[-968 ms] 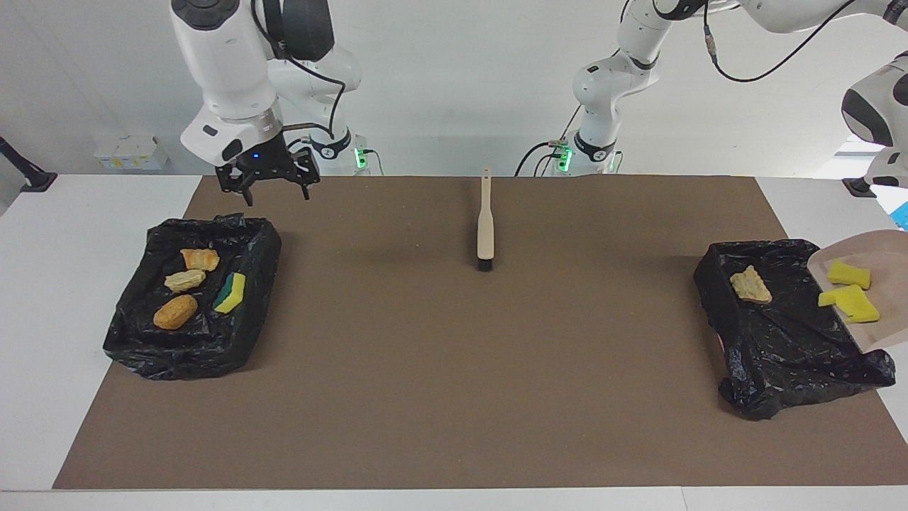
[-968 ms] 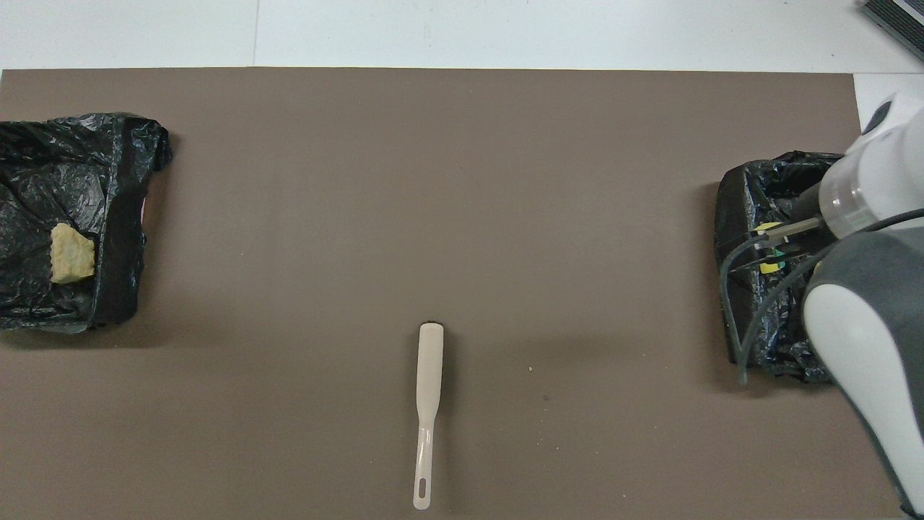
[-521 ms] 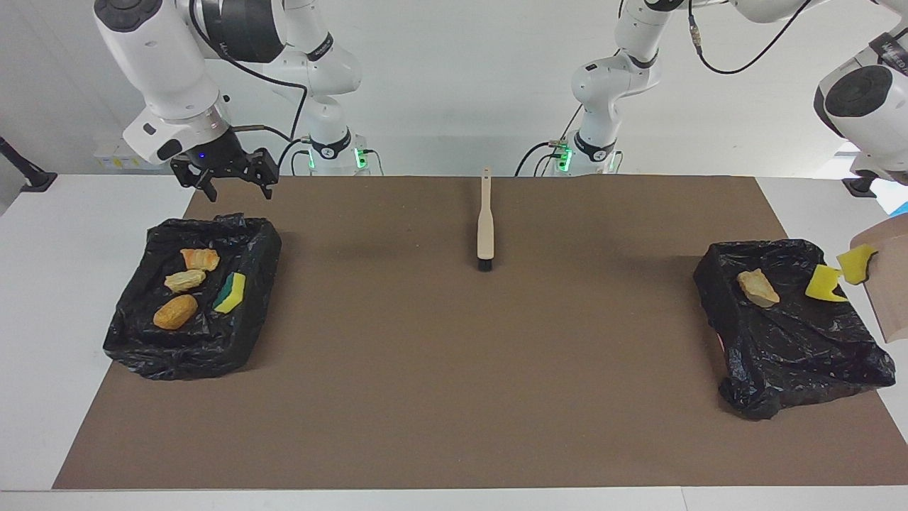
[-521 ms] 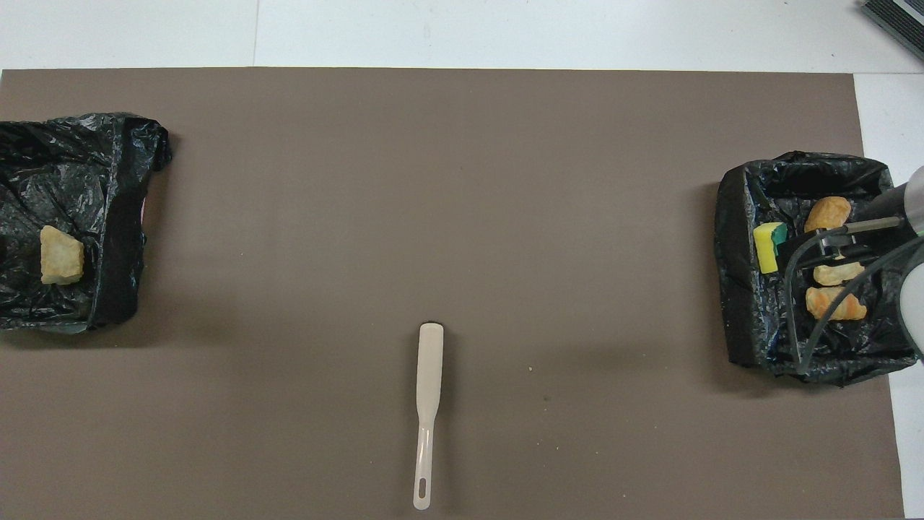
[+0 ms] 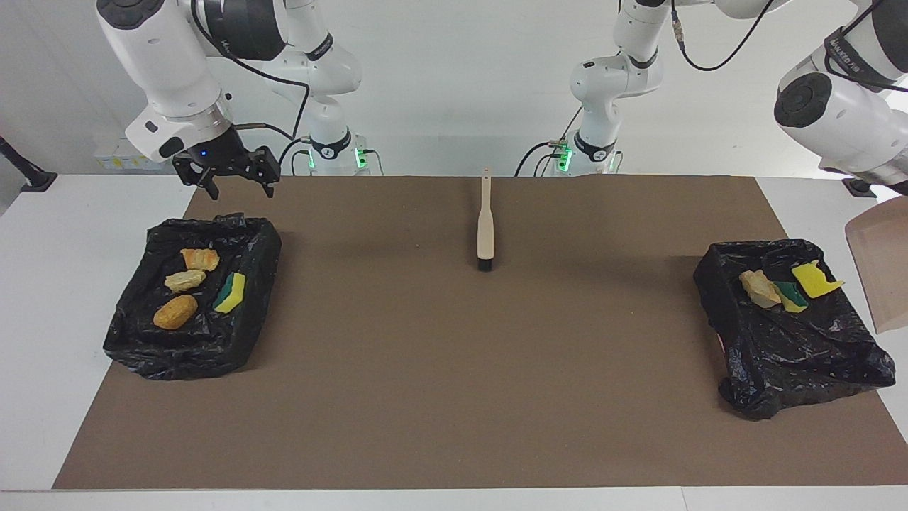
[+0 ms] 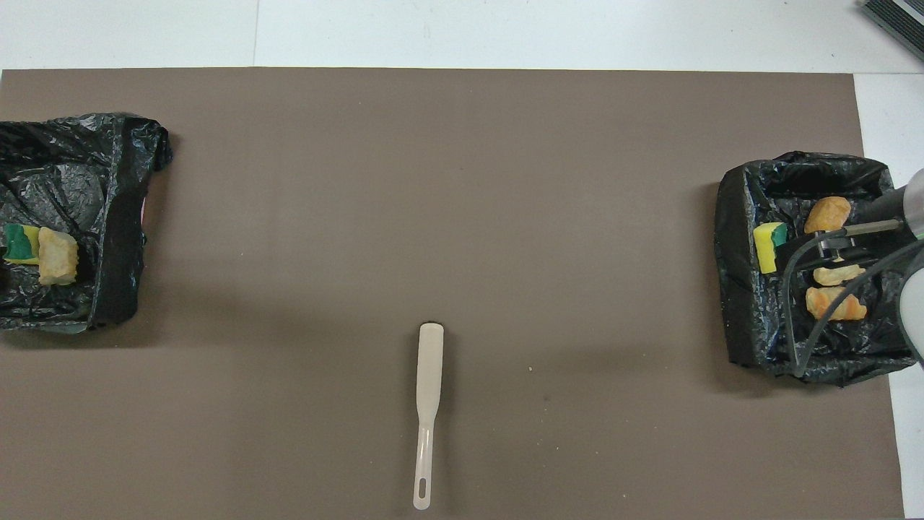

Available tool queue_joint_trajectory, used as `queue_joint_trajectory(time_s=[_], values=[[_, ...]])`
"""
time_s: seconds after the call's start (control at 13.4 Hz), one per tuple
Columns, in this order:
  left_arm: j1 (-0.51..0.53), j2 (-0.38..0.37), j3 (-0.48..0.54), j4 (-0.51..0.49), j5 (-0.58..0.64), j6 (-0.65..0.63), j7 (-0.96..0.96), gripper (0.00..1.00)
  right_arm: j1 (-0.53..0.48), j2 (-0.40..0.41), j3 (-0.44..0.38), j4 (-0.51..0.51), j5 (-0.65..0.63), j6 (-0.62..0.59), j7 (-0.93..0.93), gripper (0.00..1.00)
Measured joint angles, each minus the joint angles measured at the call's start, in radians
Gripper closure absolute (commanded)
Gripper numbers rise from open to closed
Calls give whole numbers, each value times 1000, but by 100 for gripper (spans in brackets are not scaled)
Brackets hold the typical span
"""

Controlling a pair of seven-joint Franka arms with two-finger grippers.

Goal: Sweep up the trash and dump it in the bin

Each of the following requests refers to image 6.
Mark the brown oval croquette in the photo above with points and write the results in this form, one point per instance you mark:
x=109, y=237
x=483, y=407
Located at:
x=827, y=214

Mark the striped orange croissant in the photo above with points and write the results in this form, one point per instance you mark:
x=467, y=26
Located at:
x=830, y=304

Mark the beige hand brush black bristles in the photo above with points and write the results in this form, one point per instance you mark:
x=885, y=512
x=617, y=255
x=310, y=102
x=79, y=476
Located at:
x=429, y=375

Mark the brown table mat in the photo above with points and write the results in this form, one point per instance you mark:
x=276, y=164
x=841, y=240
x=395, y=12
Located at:
x=433, y=217

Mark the pale toast piece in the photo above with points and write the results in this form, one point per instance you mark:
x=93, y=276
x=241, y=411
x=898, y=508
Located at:
x=58, y=256

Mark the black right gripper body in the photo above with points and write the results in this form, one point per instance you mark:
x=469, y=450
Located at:
x=863, y=238

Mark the dark ribbed grille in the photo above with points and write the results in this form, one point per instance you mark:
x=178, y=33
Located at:
x=896, y=20

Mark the black bag lined bin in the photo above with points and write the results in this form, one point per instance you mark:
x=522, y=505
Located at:
x=72, y=166
x=743, y=303

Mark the small yellow sponge wedge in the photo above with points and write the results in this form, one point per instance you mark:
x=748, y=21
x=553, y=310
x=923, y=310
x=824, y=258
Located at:
x=20, y=243

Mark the pale lumpy bread piece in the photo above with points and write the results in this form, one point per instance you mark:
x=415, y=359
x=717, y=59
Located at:
x=837, y=274

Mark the yellow green-backed sponge block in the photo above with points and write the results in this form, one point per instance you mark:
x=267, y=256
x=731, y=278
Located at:
x=768, y=249

